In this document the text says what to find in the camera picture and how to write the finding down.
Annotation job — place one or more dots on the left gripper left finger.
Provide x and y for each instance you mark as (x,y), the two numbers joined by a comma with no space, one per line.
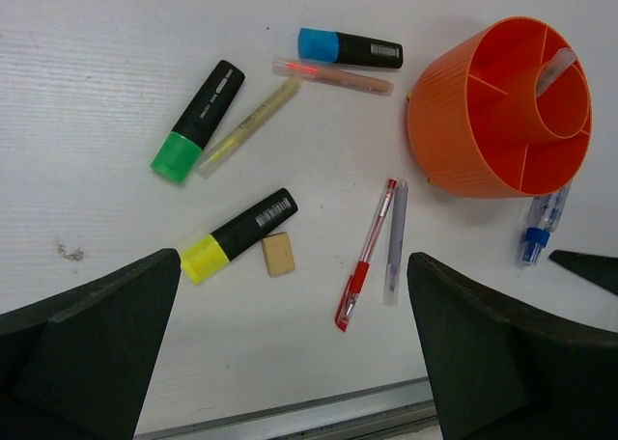
(78,364)

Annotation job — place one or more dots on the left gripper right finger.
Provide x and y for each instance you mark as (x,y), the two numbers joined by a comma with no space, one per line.
(502,369)

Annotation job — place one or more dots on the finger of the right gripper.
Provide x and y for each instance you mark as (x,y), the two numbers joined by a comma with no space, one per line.
(601,271)

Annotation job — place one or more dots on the clear bottle blue cap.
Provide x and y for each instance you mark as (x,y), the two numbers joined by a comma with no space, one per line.
(541,221)

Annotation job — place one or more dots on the clear green pen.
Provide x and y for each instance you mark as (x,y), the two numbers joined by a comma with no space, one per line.
(554,68)

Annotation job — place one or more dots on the green cap black highlighter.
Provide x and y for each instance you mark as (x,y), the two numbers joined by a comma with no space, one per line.
(199,120)

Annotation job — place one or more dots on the slim yellow marker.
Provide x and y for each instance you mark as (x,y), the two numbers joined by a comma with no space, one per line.
(217,155)

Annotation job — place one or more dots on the slim pink orange marker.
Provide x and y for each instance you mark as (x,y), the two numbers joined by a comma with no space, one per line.
(332,76)

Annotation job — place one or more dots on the red gel pen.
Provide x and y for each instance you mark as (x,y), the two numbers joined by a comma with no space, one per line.
(356,280)

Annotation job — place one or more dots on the yellow cap black highlighter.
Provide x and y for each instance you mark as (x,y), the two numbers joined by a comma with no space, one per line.
(213,252)

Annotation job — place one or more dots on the orange round compartment organizer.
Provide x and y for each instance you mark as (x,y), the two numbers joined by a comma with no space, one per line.
(476,126)

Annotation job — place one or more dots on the beige eraser block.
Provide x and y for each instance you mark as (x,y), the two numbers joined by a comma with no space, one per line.
(278,254)

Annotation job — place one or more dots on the blue cap black highlighter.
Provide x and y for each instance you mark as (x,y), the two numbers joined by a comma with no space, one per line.
(331,47)

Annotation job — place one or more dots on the front aluminium rail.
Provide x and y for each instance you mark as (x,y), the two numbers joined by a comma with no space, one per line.
(389,408)

